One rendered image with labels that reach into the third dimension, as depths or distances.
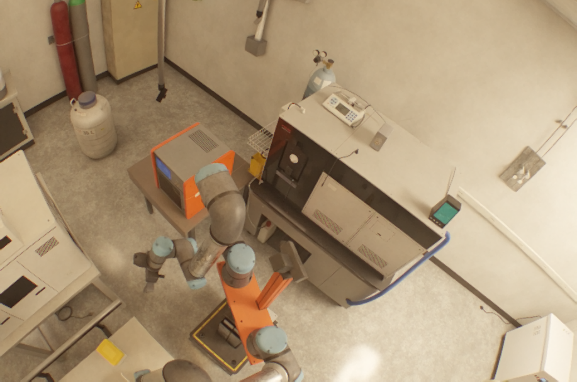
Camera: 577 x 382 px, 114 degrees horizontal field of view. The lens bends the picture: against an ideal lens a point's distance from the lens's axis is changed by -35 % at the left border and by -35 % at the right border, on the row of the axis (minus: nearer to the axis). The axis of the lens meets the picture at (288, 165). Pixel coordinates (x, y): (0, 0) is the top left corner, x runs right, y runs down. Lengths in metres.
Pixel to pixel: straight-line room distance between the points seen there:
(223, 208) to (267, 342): 0.56
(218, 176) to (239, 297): 0.69
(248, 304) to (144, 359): 0.66
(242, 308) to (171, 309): 1.28
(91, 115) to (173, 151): 1.44
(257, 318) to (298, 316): 1.32
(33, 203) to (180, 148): 0.98
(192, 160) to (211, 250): 0.96
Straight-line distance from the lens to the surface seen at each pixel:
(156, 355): 1.65
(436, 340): 3.38
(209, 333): 2.26
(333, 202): 1.86
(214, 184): 0.88
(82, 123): 3.14
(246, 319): 1.38
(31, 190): 1.55
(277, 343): 1.15
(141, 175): 2.33
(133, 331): 1.68
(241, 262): 1.21
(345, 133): 1.81
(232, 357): 2.25
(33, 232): 1.42
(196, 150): 1.89
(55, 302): 1.88
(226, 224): 0.86
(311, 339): 2.68
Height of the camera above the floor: 2.52
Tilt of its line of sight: 47 degrees down
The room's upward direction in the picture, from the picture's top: 21 degrees clockwise
